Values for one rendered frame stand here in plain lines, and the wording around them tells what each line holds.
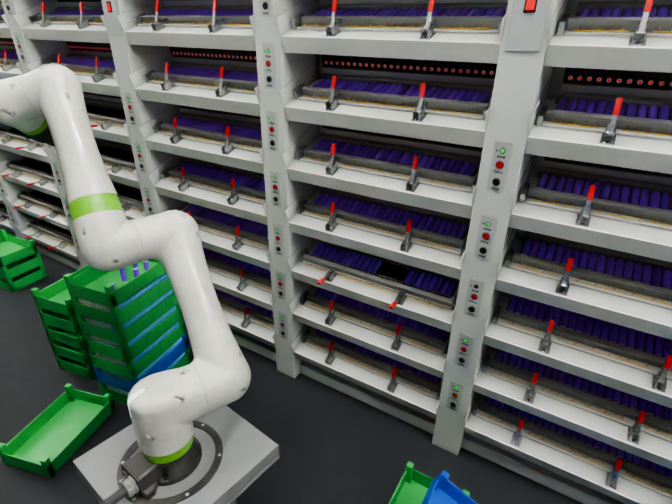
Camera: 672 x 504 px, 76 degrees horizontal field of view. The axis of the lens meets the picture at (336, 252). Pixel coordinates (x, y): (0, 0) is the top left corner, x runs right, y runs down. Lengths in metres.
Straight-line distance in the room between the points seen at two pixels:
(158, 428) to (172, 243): 0.44
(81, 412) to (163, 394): 0.93
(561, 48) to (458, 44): 0.22
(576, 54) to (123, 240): 1.09
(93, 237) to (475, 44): 0.99
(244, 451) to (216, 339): 0.31
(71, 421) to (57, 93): 1.20
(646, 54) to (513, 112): 0.25
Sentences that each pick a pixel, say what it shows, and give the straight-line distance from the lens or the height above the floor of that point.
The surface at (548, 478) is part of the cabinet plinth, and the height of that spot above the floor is 0.04.
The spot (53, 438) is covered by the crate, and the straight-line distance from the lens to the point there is 1.96.
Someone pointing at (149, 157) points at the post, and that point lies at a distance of 1.95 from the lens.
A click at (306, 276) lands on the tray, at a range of 1.55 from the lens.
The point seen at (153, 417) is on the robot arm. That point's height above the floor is 0.55.
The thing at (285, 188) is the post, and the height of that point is 0.84.
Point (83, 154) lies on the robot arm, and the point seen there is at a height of 1.04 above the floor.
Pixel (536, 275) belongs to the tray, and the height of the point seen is 0.74.
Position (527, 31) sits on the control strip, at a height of 1.32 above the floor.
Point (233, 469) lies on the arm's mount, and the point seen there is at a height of 0.33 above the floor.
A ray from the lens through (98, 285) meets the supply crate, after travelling 1.78.
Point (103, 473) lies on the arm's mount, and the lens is 1.33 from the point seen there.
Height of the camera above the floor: 1.32
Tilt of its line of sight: 28 degrees down
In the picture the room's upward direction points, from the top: 1 degrees clockwise
